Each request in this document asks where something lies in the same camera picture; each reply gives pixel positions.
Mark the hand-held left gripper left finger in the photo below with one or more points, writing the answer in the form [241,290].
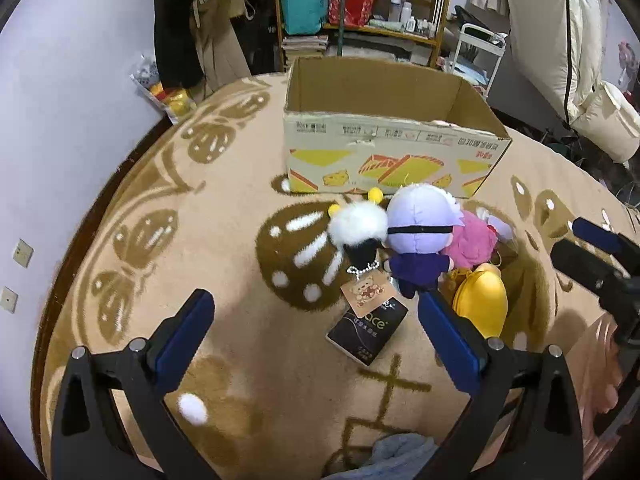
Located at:
[184,342]

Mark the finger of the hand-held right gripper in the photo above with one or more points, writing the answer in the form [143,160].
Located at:
[595,234]
[580,262]

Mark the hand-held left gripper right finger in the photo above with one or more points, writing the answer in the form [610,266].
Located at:
[450,342]

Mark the yellow plush pouch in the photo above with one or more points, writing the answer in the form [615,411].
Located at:
[482,302]

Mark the pink plush toy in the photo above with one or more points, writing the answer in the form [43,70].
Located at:
[472,242]

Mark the purple-haired blindfolded plush doll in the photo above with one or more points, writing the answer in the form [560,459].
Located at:
[417,220]

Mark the printed cardboard box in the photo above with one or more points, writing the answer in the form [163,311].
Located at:
[380,155]

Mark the person's right hand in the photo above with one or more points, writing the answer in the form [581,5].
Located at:
[590,385]

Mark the black tissue packet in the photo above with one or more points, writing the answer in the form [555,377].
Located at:
[367,332]

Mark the grey cloth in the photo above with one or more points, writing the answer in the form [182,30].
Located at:
[395,452]

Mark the cream down jacket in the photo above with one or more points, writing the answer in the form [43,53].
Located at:
[545,30]

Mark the white trolley cart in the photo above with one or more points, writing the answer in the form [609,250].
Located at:
[475,50]

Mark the plastic bag of toys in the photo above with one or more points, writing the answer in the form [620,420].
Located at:
[167,92]

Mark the wooden shelf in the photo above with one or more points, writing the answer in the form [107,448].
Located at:
[430,30]

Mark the beige hanging coat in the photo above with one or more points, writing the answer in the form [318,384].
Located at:
[220,45]

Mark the black hanging garment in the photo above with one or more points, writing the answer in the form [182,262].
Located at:
[175,40]

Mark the stack of books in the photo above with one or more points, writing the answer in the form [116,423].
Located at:
[305,49]

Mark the green pole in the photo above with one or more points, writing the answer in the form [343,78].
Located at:
[343,10]

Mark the wall socket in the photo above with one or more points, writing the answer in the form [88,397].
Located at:
[9,300]
[22,252]

